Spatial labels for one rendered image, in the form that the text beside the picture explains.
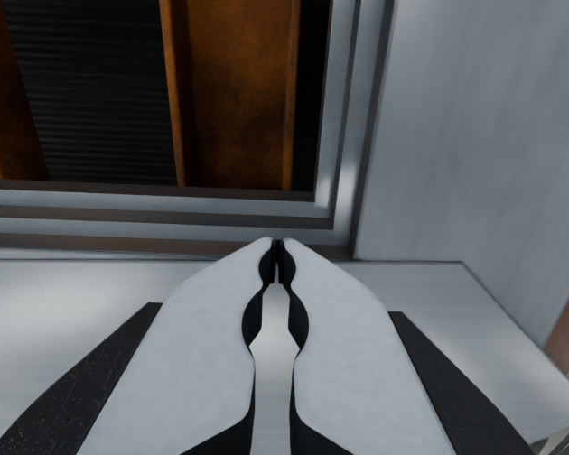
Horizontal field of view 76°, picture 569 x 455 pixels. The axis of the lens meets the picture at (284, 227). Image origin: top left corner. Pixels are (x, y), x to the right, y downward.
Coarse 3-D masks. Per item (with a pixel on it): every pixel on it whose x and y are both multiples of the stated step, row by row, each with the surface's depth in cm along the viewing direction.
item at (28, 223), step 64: (384, 0) 11; (320, 128) 14; (0, 192) 15; (64, 192) 15; (128, 192) 15; (192, 192) 15; (256, 192) 16; (320, 192) 15; (0, 256) 14; (64, 256) 14; (128, 256) 14; (192, 256) 14
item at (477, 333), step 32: (480, 288) 14; (448, 320) 15; (480, 320) 15; (512, 320) 15; (448, 352) 16; (480, 352) 16; (512, 352) 16; (544, 352) 16; (480, 384) 17; (512, 384) 17; (544, 384) 17; (512, 416) 18
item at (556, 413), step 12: (552, 384) 17; (564, 384) 17; (552, 396) 18; (564, 396) 18; (540, 408) 18; (552, 408) 18; (564, 408) 18; (540, 420) 18; (552, 420) 18; (564, 420) 18; (528, 432) 19; (540, 432) 19; (552, 432) 19; (528, 444) 19
